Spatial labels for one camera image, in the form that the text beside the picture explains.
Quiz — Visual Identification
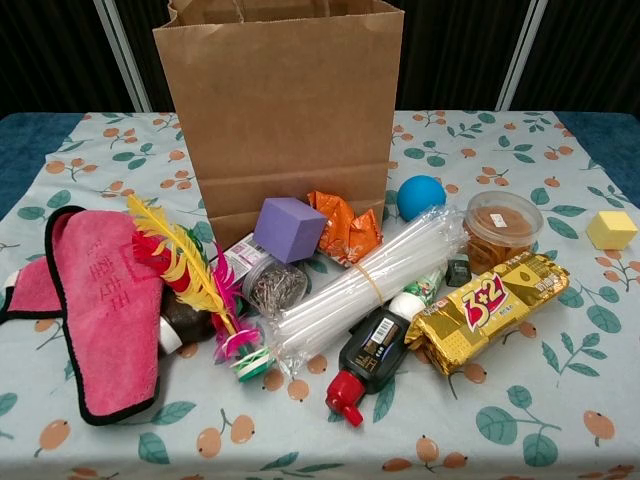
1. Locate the clear tub of snacks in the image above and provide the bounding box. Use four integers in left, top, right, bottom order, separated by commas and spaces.
463, 190, 545, 276

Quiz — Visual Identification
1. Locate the golden biscuit pack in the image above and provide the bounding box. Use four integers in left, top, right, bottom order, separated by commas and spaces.
404, 253, 571, 376

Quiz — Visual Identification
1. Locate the blue rubber ball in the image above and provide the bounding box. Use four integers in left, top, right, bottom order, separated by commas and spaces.
397, 174, 447, 222

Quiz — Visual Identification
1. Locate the orange crumpled snack wrapper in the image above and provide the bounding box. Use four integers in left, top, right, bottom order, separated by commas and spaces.
306, 190, 384, 269

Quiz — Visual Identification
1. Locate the white bottle green print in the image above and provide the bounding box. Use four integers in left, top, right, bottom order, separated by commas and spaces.
389, 267, 449, 321

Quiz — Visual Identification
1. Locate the clear jar of paper clips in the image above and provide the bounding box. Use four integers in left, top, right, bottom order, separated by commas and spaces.
242, 257, 309, 319

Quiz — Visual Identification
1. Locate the floral print tablecloth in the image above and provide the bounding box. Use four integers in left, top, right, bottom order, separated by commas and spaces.
0, 110, 640, 480

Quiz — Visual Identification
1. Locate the colourful feather shuttlecock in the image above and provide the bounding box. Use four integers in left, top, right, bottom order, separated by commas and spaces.
126, 194, 276, 384

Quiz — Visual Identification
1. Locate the black partition panel white frame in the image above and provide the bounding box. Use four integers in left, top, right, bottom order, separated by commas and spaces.
394, 0, 539, 112
112, 0, 176, 114
0, 0, 139, 115
509, 0, 640, 114

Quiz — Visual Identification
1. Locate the yellow foam cube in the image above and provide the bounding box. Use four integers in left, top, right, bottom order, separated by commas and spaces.
586, 210, 626, 250

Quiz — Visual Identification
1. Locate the bundle of transparent straws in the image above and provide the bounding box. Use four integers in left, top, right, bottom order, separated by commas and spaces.
259, 204, 471, 379

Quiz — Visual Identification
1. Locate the purple foam cube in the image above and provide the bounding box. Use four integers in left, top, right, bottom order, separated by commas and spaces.
253, 197, 329, 265

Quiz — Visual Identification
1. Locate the brown bottle white cap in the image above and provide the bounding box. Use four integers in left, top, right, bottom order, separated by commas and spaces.
158, 289, 216, 356

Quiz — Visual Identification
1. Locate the black ink bottle red cap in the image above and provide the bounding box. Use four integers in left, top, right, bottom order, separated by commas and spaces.
325, 304, 415, 427

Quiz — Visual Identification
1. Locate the pink towel black trim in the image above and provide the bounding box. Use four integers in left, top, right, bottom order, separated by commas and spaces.
0, 205, 169, 427

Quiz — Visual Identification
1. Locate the brown paper bag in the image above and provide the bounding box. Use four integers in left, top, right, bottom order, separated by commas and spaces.
152, 0, 406, 251

